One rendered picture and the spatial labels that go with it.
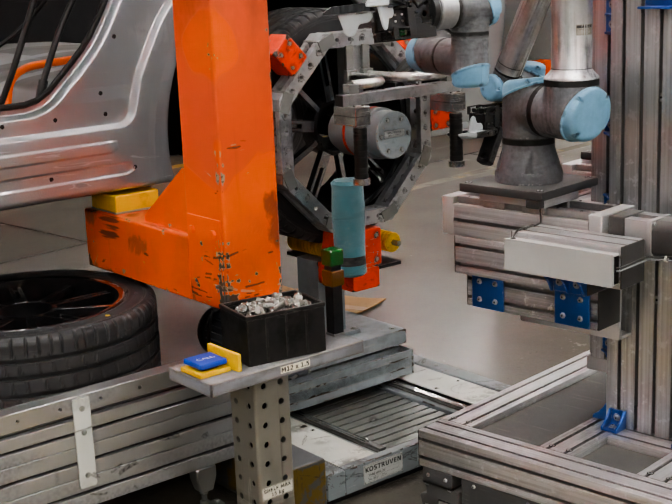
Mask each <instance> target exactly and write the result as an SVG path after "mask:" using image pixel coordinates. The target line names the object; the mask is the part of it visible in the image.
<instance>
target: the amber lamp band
mask: <svg viewBox="0 0 672 504"><path fill-rule="evenodd" d="M322 284H323V285H324V286H327V287H330V288H335V287H338V286H342V285H344V270H343V269H339V270H335V271H329V270H325V269H323V270H322Z"/></svg>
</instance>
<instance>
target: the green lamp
mask: <svg viewBox="0 0 672 504"><path fill-rule="evenodd" d="M321 263H322V265H325V266H329V267H335V266H339V265H343V263H344V259H343V249H342V248H339V247H335V246H331V247H327V248H323V249H321Z"/></svg>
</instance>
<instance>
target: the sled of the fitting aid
mask: <svg viewBox="0 0 672 504"><path fill-rule="evenodd" d="M412 373H414V358H413V349H412V348H409V347H406V346H403V345H396V346H393V347H389V348H386V349H383V350H379V351H376V352H373V353H369V354H366V355H363V356H359V357H356V358H353V359H350V360H346V361H343V362H340V363H336V364H333V365H330V366H326V367H323V368H320V369H316V370H313V371H311V372H310V373H309V374H308V375H305V376H302V377H299V378H296V379H292V380H289V400H290V413H291V412H294V411H297V410H300V409H304V408H307V407H310V406H313V405H316V404H319V403H322V402H325V401H328V400H331V399H334V398H337V397H341V396H344V395H347V394H350V393H353V392H356V391H359V390H362V389H365V388H368V387H371V386H374V385H378V384H381V383H384V382H387V381H390V380H393V379H396V378H399V377H402V376H405V375H408V374H412Z"/></svg>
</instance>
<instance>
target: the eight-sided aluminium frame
mask: <svg viewBox="0 0 672 504"><path fill-rule="evenodd" d="M367 43H368V44H369V45H371V46H372V47H373V48H374V49H375V51H376V52H377V53H378V54H379V55H380V57H381V58H382V59H383V60H384V61H385V62H386V64H387V65H388V66H389V67H390V68H391V70H392V71H393V72H394V71H395V70H396V68H397V67H398V65H399V64H400V63H401V61H402V60H403V59H404V58H406V57H405V50H404V49H403V48H402V46H401V45H400V44H399V43H398V42H396V41H392V42H381V43H374V35H373V33H372V28H364V29H357V32H356V34H355V35H354V36H352V37H349V36H346V35H345V33H344V31H332V32H317V33H311V34H309V36H308V37H307V38H306V40H304V41H303V44H302V46H301V47H300V49H301V50H302V51H303V52H304V53H305V54H306V55H307V58H306V60H305V61H304V63H303V64H302V66H301V67H300V68H299V70H298V71H297V73H296V74H295V76H282V75H281V77H280V78H279V79H278V81H277V82H276V84H275V85H274V87H273V88H272V105H273V125H274V144H275V164H276V183H277V190H278V191H279V192H280V193H281V194H282V195H283V196H284V197H285V198H286V199H287V200H288V201H289V202H290V203H291V204H292V205H293V206H294V207H296V208H297V209H298V210H299V211H300V212H301V213H302V214H303V215H304V216H305V217H306V218H307V219H308V220H309V221H310V222H311V224H312V225H314V226H315V227H316V228H317V229H318V230H322V231H326V232H330V233H333V228H332V213H330V212H329V211H328V210H327V209H326V208H325V207H324V206H323V205H322V204H321V203H320V202H319V201H318V200H317V199H316V198H315V197H314V196H313V195H312V194H311V193H310V192H309V191H308V190H307V189H306V188H305V187H304V186H303V185H302V184H301V183H300V182H299V181H298V180H297V179H296V178H295V176H294V157H293V137H292V116H291V105H292V103H293V101H294V100H295V98H296V97H297V95H298V94H299V92H300V91H301V89H302V88H303V86H304V85H305V83H306V82H307V80H308V79H309V77H310V76H311V74H312V73H313V72H314V70H315V69H316V67H317V66H318V64H319V63H320V61H321V60H322V58H323V57H324V55H325V54H326V52H327V51H328V49H333V48H342V47H345V46H348V45H353V46H361V44H367ZM406 117H407V118H408V120H409V122H410V125H411V141H410V144H409V146H408V148H407V153H406V155H405V156H404V158H403V159H402V161H401V163H400V164H399V166H398V167H397V169H396V170H395V172H394V174H393V175H392V177H391V178H390V180H389V181H388V183H387V185H386V186H385V188H384V189H383V191H382V192H381V194H380V196H379V197H378V199H377V200H376V202H375V203H374V204H373V205H368V206H365V225H370V224H375V223H379V222H386V221H388V220H392V219H393V218H394V216H395V214H397V213H398V210H399V208H400V206H401V205H402V203H403V202H404V200H405V198H406V197H407V195H408V194H409V192H410V190H411V189H412V187H413V186H414V184H415V183H416V181H417V179H418V178H419V176H420V175H421V173H422V171H423V170H424V168H425V167H426V166H428V162H429V160H430V159H431V151H432V147H431V125H430V95H427V96H420V97H413V98H406Z"/></svg>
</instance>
